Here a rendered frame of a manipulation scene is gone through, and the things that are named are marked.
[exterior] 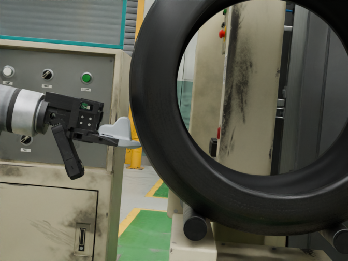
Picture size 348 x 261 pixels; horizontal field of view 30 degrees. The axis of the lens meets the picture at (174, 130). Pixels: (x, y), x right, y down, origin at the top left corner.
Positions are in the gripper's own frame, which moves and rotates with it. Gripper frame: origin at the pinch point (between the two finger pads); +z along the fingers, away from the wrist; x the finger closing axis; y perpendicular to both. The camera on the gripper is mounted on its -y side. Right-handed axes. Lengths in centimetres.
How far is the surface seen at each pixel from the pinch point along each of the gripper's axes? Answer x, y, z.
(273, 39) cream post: 26.7, 29.7, 25.3
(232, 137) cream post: 26.6, 4.6, 20.6
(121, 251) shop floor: 332, -107, -13
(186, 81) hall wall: 906, 35, 8
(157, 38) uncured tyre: -11.6, 21.1, 0.3
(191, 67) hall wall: 913, 58, 10
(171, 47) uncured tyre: -12.2, 20.0, 3.0
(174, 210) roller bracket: 23.6, -15.2, 10.6
